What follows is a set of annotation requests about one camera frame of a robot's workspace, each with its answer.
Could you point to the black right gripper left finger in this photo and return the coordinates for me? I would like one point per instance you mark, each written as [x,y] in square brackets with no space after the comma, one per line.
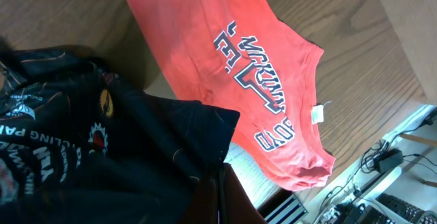
[203,208]

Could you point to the black keyboard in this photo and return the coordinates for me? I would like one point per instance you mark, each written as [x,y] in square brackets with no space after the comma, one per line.
[405,210]

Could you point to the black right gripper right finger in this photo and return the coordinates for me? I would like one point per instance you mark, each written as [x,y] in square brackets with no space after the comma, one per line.
[235,205]

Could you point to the black power adapter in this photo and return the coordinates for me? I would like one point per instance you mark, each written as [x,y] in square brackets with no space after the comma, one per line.
[388,160]

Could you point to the black printed cycling jersey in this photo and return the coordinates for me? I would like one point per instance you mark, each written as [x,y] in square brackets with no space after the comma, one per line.
[79,144]

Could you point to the red folded garment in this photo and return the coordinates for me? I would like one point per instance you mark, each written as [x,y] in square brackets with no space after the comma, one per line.
[236,54]

